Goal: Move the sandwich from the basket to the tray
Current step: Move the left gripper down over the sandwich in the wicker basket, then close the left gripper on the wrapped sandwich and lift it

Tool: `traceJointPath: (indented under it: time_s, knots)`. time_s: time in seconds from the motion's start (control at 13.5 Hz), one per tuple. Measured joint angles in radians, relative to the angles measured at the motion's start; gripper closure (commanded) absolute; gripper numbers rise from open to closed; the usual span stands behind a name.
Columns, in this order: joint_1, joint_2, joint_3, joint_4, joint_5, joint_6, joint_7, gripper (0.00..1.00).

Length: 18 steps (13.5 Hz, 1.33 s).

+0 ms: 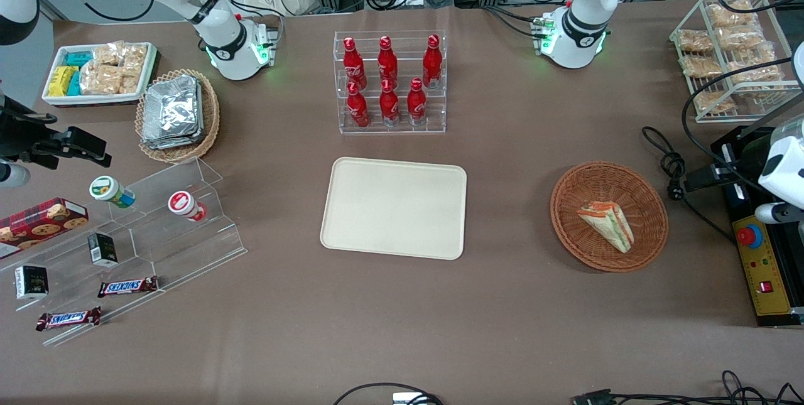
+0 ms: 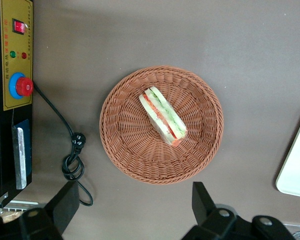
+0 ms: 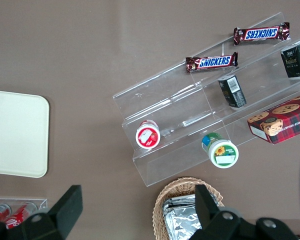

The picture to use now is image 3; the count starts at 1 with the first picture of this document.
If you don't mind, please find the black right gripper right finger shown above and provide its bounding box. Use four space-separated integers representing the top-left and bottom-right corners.
194 184 242 240

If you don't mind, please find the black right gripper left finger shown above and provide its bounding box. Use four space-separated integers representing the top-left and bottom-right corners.
21 184 84 240

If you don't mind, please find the foil wrapped sandwich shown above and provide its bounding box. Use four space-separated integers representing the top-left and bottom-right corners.
161 195 203 240

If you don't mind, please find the woven wicker basket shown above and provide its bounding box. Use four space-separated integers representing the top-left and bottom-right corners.
152 177 226 240

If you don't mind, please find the cream plastic tray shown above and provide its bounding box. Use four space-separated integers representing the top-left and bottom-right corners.
0 89 50 179

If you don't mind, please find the clear acrylic can holder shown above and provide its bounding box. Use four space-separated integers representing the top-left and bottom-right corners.
0 197 49 221

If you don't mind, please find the green sunflower yogurt cup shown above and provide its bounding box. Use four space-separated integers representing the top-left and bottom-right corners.
201 132 239 170

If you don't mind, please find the red lid yogurt cup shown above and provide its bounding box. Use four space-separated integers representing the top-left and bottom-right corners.
135 119 162 150

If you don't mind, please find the clear acrylic stepped shelf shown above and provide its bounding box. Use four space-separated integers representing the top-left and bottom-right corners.
112 11 300 188

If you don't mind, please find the red tartan cookie box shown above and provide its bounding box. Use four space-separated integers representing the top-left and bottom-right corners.
247 91 300 145

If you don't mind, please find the black drink carton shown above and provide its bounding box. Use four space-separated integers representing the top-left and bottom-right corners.
217 74 247 109
280 40 300 79

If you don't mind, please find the Snickers chocolate bar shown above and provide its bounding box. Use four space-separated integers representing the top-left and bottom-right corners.
233 21 291 46
185 51 239 74

